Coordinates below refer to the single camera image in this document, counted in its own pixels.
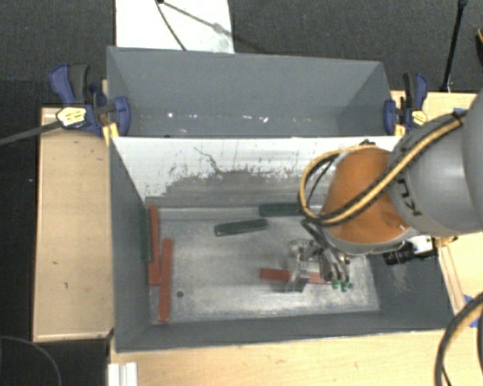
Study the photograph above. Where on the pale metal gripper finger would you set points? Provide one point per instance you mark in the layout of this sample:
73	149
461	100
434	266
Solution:
300	264
297	283

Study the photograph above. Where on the red-brown flat block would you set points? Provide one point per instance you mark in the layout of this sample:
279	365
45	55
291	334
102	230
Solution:
273	274
166	280
153	247

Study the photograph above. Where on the dark green flat block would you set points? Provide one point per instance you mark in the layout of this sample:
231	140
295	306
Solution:
241	227

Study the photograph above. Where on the grey metal bin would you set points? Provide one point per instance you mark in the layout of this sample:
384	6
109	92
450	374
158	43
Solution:
225	95

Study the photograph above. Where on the pale wood board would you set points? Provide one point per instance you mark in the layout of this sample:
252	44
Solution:
72	231

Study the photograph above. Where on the black cylinder on white bracket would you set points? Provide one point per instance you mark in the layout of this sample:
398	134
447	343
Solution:
398	255

